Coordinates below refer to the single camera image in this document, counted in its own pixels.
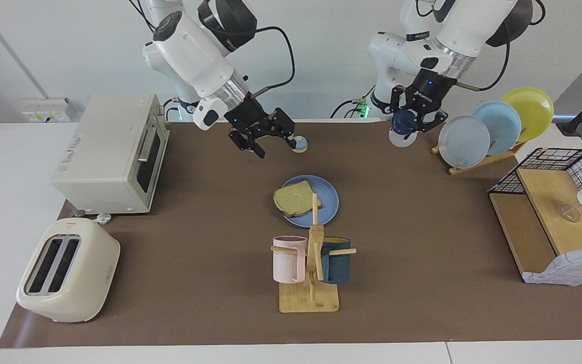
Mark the pink ribbed mug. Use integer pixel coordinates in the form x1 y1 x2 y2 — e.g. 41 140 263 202
272 236 308 284

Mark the cream two-slot toaster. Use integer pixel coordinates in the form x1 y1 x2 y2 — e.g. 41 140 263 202
16 218 121 323

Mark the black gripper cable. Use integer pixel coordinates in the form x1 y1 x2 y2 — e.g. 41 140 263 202
243 26 296 99
455 0 547 93

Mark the pale grey plate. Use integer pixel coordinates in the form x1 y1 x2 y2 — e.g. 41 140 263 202
438 115 491 169

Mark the wooden mug tree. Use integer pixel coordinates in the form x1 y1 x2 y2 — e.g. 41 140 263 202
271 194 357 313

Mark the wooden plate rack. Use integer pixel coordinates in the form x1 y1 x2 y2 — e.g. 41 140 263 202
431 141 526 175

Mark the dark teal mug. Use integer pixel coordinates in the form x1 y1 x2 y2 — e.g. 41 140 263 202
320 237 352 284

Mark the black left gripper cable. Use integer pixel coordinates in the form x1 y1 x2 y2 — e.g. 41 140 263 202
455 0 547 93

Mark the wooden shelf with wire basket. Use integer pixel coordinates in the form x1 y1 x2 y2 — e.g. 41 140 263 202
488 148 582 286

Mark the seasoning bottle with blue cap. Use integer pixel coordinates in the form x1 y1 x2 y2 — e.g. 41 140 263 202
388 109 419 148

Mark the white toaster oven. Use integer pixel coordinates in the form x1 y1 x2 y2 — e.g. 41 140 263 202
51 94 170 215

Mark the yellow plate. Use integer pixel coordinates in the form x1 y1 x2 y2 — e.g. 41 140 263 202
501 87 554 143

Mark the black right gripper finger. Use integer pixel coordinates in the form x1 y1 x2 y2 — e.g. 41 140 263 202
229 129 265 159
267 108 298 150

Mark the small clear glass piece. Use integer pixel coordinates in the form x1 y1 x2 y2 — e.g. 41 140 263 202
559 203 582 223

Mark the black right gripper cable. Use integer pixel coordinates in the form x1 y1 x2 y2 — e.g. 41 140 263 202
243 26 296 99

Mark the blue round plate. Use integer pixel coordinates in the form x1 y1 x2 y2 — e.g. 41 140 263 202
281 174 340 228

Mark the white wall socket strip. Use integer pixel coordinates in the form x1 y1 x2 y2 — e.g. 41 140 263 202
21 97 77 123

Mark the toasted bread slice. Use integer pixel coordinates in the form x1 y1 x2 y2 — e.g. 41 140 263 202
273 180 323 218

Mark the brown table mat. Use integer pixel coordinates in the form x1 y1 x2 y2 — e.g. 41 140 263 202
0 121 582 348

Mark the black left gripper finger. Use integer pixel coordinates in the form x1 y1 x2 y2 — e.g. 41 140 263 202
390 86 413 117
415 107 448 135

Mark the light blue plate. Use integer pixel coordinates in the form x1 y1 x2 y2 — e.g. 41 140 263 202
473 101 522 156

